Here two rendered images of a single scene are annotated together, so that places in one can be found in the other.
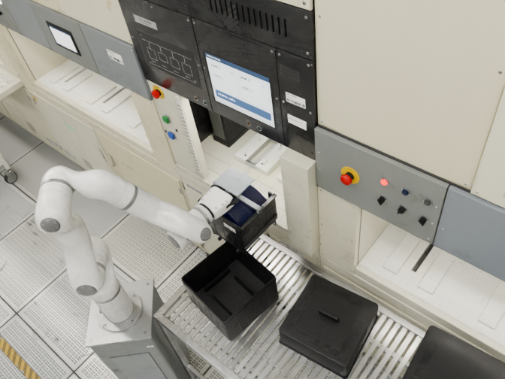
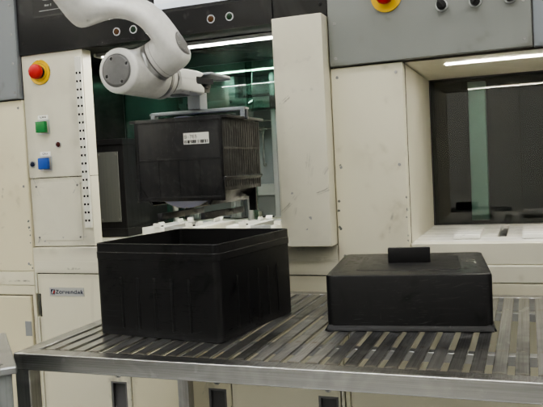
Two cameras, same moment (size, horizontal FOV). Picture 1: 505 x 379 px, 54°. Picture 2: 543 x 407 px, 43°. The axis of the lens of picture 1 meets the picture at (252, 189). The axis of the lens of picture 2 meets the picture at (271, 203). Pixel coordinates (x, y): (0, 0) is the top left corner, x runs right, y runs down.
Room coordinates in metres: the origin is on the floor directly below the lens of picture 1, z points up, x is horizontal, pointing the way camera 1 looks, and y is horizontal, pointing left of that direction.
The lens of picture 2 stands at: (-0.22, 0.64, 1.06)
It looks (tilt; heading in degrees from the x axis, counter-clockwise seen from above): 3 degrees down; 333
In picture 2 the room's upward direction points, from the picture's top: 3 degrees counter-clockwise
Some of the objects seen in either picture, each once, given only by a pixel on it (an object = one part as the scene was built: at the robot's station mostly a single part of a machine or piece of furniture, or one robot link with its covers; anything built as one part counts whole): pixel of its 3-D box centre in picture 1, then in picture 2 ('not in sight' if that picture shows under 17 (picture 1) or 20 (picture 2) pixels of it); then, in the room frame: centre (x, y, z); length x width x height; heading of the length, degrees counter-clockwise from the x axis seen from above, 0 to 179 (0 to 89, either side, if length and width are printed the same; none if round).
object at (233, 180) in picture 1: (238, 207); (199, 146); (1.25, 0.07, 1.11); 0.24 x 0.20 x 0.32; 41
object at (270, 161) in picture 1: (263, 151); (190, 226); (1.75, -0.09, 0.89); 0.22 x 0.21 x 0.04; 132
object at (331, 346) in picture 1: (328, 321); (410, 280); (0.84, -0.20, 0.83); 0.29 x 0.29 x 0.13; 49
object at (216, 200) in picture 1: (214, 203); (173, 81); (1.17, 0.15, 1.25); 0.11 x 0.10 x 0.07; 131
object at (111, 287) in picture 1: (95, 267); not in sight; (1.12, 0.65, 1.07); 0.19 x 0.12 x 0.24; 179
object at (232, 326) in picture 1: (231, 287); (197, 279); (1.05, 0.16, 0.85); 0.28 x 0.28 x 0.17; 34
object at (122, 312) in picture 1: (113, 301); not in sight; (1.09, 0.65, 0.85); 0.19 x 0.19 x 0.18
